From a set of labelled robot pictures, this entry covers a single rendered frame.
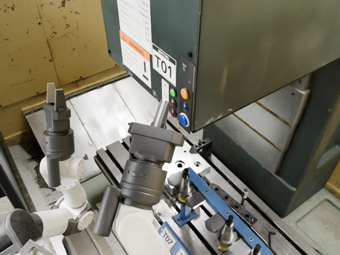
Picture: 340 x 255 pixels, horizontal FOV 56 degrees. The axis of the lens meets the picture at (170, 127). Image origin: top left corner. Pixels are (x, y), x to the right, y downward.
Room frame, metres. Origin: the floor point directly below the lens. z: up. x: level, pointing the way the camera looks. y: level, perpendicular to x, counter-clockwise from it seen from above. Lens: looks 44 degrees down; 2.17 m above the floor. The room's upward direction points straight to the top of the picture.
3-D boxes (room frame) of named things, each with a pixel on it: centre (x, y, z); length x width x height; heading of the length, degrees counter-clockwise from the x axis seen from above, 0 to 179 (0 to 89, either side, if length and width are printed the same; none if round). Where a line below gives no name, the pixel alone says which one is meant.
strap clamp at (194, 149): (1.10, -0.15, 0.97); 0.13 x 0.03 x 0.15; 125
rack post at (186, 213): (0.76, -0.07, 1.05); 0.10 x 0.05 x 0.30; 125
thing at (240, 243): (0.46, -0.21, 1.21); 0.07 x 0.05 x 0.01; 125
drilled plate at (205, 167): (1.03, -0.02, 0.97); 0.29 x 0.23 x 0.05; 35
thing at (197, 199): (0.64, -0.09, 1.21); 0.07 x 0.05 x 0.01; 125
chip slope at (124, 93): (1.48, 0.35, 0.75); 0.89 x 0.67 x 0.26; 125
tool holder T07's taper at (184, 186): (0.68, -0.05, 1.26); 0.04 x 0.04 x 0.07
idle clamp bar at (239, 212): (0.79, -0.27, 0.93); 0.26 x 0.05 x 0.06; 40
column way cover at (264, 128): (1.19, -0.40, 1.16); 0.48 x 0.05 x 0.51; 35
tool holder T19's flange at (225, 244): (0.50, -0.18, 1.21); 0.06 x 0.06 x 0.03
